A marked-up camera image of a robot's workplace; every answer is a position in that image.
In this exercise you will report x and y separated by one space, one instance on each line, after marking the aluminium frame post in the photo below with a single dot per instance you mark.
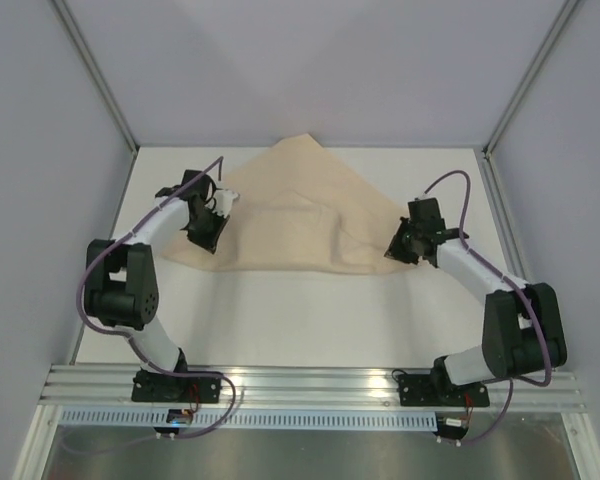
80 44
551 39

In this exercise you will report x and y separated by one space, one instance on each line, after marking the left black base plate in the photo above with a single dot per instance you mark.
150 387

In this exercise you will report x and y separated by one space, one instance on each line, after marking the aluminium front rail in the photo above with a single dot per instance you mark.
296 388

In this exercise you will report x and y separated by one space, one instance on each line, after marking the beige cloth drape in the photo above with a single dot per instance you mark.
300 208

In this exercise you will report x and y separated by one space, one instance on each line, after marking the left aluminium frame post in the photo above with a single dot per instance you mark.
80 44

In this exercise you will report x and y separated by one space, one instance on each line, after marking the right aluminium frame post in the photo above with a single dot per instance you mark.
551 39

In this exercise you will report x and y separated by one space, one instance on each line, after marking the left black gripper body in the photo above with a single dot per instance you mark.
205 232

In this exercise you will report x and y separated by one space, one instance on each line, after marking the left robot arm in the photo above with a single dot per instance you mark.
118 294

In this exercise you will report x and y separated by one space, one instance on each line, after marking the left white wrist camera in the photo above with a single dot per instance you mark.
224 200

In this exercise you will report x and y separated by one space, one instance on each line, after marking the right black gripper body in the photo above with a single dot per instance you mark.
403 245

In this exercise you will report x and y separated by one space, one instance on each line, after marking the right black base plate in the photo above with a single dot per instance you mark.
431 390

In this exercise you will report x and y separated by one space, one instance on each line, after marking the white slotted cable duct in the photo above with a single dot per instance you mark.
254 419

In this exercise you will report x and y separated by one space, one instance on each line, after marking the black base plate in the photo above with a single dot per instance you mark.
431 390
150 387

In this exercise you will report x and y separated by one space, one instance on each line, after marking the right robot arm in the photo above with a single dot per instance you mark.
522 330

